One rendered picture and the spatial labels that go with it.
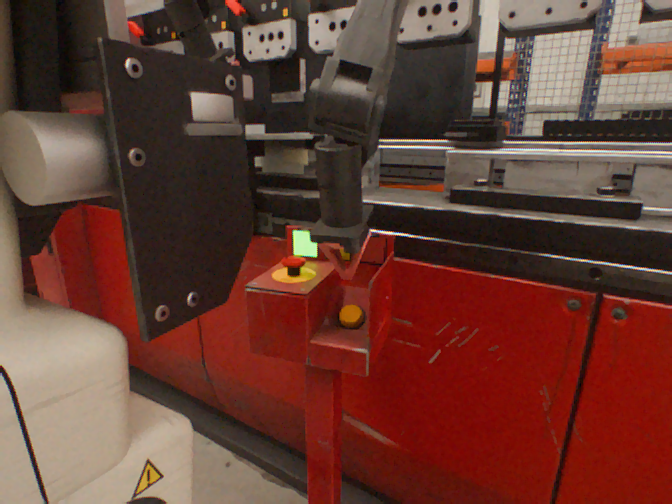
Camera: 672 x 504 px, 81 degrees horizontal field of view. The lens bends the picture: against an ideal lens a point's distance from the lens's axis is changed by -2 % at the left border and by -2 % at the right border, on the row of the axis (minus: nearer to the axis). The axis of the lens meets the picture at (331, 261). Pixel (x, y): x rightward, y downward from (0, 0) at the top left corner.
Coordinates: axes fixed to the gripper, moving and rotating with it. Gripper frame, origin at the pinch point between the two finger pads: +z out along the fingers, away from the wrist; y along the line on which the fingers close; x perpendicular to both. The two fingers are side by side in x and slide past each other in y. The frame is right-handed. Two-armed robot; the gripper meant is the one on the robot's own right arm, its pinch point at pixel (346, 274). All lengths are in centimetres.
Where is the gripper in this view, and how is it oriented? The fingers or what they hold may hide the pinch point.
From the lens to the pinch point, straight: 59.9
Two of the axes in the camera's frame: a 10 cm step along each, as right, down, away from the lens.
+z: 0.8, 8.5, 5.2
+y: 3.1, -5.1, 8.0
